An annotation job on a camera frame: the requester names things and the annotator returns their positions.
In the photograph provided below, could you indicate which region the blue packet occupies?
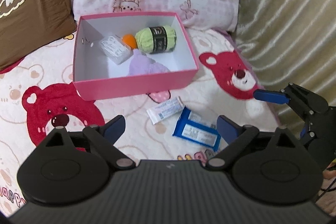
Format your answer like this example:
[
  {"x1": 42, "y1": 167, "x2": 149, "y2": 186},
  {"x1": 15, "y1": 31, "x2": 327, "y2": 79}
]
[{"x1": 173, "y1": 107, "x2": 221, "y2": 152}]

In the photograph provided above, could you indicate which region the white medicine box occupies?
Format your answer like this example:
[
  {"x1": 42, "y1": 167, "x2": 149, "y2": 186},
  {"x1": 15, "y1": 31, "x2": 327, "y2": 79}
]
[{"x1": 146, "y1": 97, "x2": 185, "y2": 124}]

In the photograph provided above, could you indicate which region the green yarn ball black label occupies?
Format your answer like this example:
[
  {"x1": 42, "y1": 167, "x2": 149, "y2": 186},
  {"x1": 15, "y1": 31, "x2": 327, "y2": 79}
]
[{"x1": 135, "y1": 26, "x2": 177, "y2": 54}]

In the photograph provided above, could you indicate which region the purple plush toy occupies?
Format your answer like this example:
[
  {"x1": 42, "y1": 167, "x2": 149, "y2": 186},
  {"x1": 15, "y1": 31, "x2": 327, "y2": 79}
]
[{"x1": 128, "y1": 49, "x2": 170, "y2": 76}]

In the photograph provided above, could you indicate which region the clear floss pick box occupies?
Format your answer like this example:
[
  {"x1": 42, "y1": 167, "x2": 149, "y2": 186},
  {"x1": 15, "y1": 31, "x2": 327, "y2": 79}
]
[{"x1": 99, "y1": 35, "x2": 133, "y2": 65}]

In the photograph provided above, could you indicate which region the orange ball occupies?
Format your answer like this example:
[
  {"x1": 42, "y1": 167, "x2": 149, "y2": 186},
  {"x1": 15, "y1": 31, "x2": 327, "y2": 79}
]
[{"x1": 122, "y1": 34, "x2": 138, "y2": 49}]

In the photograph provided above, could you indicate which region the operator hand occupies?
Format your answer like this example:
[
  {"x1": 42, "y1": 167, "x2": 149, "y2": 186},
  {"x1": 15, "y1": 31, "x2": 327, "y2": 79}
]
[{"x1": 322, "y1": 160, "x2": 335, "y2": 189}]

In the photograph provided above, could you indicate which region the beige satin curtain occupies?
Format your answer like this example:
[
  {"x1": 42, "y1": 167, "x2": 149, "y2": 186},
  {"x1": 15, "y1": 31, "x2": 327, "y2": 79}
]
[{"x1": 235, "y1": 0, "x2": 336, "y2": 132}]

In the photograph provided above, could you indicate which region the red bear blanket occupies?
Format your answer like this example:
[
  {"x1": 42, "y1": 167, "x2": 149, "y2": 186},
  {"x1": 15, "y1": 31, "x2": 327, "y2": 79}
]
[{"x1": 1, "y1": 35, "x2": 278, "y2": 216}]

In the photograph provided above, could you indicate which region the pink cardboard box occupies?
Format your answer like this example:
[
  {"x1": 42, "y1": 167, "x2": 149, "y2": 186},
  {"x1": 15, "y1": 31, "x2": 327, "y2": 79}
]
[{"x1": 73, "y1": 11, "x2": 199, "y2": 101}]

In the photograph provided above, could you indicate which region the brown pillow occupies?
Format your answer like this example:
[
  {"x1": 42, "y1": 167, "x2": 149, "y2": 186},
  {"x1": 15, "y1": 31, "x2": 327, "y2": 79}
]
[{"x1": 1, "y1": 0, "x2": 76, "y2": 68}]

